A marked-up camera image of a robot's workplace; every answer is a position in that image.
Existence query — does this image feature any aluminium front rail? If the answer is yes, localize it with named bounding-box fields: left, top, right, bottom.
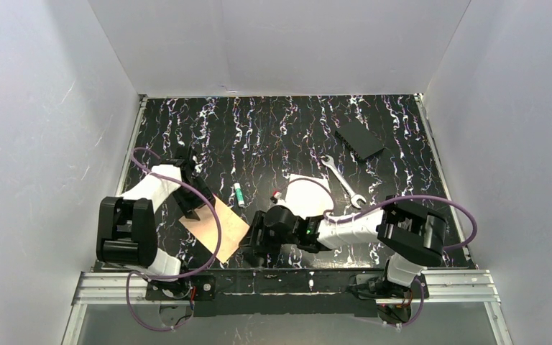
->
left=73, top=269, right=501, bottom=305

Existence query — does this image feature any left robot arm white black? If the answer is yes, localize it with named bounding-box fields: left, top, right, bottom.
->
left=96, top=159, right=215, bottom=282

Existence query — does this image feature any black flat box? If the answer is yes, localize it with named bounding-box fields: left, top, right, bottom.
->
left=336, top=121, right=385, bottom=162

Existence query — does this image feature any brown letter paper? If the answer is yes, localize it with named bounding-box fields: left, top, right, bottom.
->
left=178, top=193, right=252, bottom=265

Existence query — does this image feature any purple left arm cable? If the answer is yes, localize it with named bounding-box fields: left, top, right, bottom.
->
left=126, top=147, right=223, bottom=333

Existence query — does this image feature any cream envelope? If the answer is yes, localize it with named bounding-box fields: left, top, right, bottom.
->
left=285, top=174, right=334, bottom=218

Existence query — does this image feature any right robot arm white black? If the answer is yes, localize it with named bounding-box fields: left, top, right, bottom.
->
left=239, top=200, right=447, bottom=298

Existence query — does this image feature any silver wrench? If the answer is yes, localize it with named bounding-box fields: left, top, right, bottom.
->
left=320, top=155, right=367, bottom=209

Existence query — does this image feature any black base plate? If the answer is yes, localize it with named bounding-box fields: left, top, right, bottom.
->
left=145, top=268, right=430, bottom=317

